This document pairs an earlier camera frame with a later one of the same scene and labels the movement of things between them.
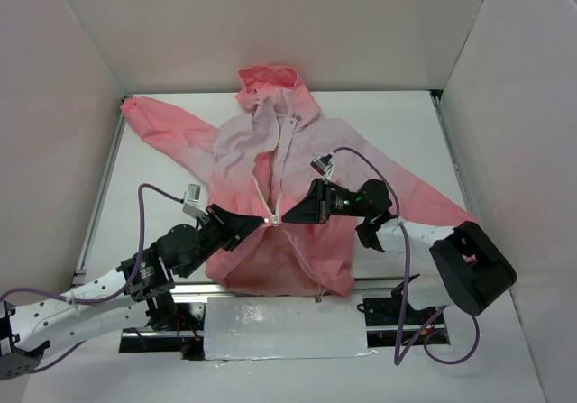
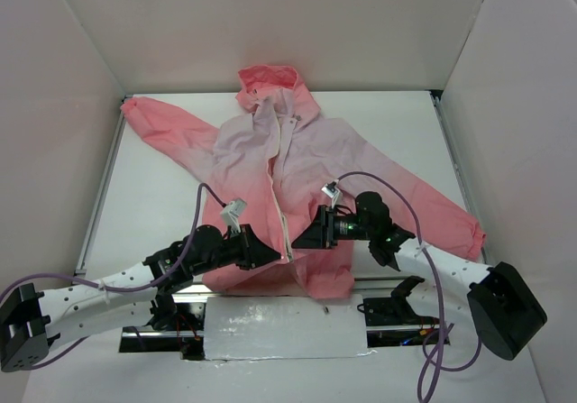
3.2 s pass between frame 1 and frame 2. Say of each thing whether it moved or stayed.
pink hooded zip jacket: stayed
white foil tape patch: stayed
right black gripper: moved
